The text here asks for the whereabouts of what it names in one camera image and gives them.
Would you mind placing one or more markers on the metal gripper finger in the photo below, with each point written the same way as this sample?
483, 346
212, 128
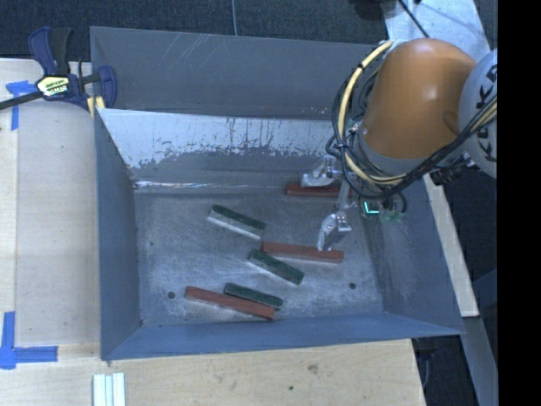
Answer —
318, 178
330, 231

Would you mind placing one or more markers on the red-brown flat block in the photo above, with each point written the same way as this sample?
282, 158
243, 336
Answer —
228, 303
313, 191
296, 250

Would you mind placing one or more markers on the dark green flat block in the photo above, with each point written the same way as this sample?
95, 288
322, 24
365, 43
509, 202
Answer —
238, 220
277, 267
253, 295

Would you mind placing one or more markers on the grey metal bin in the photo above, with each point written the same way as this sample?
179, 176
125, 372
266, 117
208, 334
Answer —
220, 78

